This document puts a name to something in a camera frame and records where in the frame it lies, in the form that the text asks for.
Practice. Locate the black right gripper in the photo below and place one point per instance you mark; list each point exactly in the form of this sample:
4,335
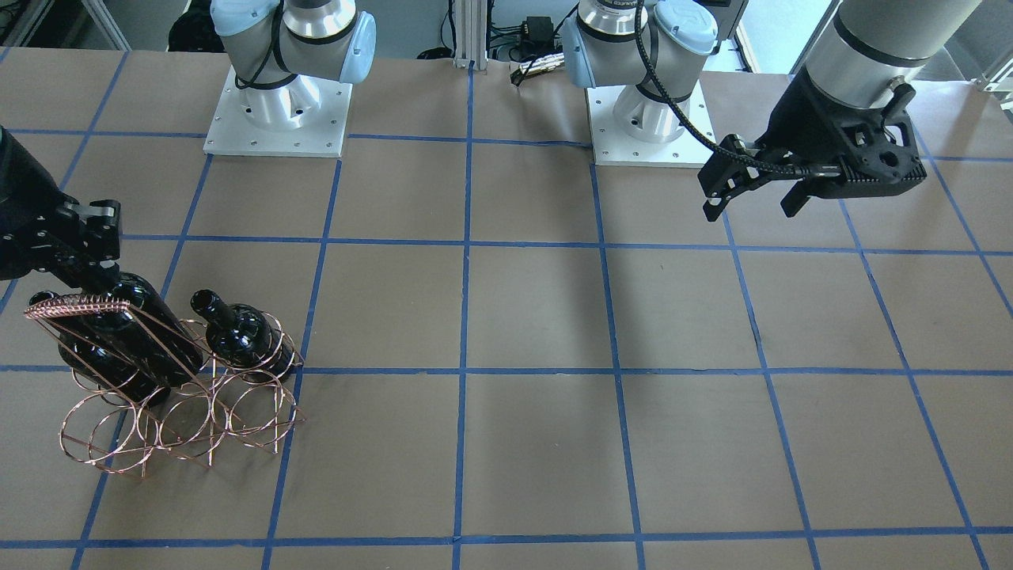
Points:
30,207

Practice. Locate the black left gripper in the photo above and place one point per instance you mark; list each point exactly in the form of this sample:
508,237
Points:
809,119

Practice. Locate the dark wine bottle carried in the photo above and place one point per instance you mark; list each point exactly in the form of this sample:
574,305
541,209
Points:
148,334

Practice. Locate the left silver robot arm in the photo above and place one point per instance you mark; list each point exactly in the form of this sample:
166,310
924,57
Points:
865,52

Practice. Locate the dark wine bottle in basket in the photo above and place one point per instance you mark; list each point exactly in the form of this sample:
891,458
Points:
245,338

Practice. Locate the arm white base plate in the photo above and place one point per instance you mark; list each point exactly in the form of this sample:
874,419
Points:
305,119
630,130

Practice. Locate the copper wire wine basket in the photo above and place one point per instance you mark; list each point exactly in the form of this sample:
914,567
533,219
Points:
218,405

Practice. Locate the aluminium frame post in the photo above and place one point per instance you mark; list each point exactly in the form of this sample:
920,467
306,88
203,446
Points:
470,34

